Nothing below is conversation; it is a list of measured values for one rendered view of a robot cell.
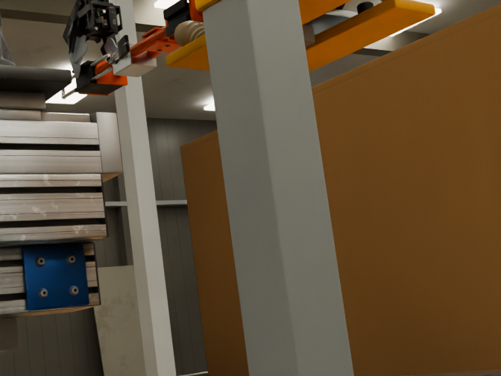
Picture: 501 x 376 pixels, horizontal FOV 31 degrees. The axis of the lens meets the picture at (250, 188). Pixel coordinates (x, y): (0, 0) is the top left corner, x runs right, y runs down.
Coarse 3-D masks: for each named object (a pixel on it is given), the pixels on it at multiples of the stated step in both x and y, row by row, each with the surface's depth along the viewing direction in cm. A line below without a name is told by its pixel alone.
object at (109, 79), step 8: (96, 72) 187; (112, 72) 190; (96, 80) 187; (104, 80) 188; (112, 80) 189; (120, 80) 190; (88, 88) 190; (96, 88) 191; (104, 88) 191; (112, 88) 192
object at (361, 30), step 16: (400, 0) 137; (368, 16) 140; (384, 16) 140; (400, 16) 141; (416, 16) 142; (336, 32) 145; (352, 32) 145; (368, 32) 146; (384, 32) 147; (320, 48) 151; (336, 48) 152; (352, 48) 154; (320, 64) 160
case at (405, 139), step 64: (384, 64) 103; (448, 64) 96; (320, 128) 112; (384, 128) 103; (448, 128) 96; (192, 192) 133; (384, 192) 103; (448, 192) 96; (384, 256) 103; (448, 256) 96; (384, 320) 103; (448, 320) 96
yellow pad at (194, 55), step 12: (300, 0) 127; (312, 0) 128; (324, 0) 129; (336, 0) 129; (348, 0) 130; (300, 12) 132; (312, 12) 133; (324, 12) 134; (204, 36) 141; (180, 48) 146; (192, 48) 143; (204, 48) 142; (168, 60) 148; (180, 60) 146; (192, 60) 147; (204, 60) 148
